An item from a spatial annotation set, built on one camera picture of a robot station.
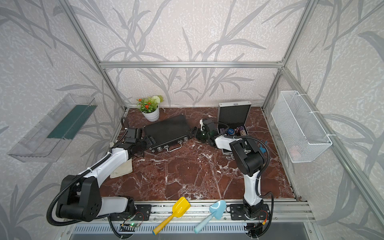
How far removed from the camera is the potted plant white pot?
40.6 inches

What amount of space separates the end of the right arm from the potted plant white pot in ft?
1.21

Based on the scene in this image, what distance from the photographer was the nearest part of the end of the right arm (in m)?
0.77
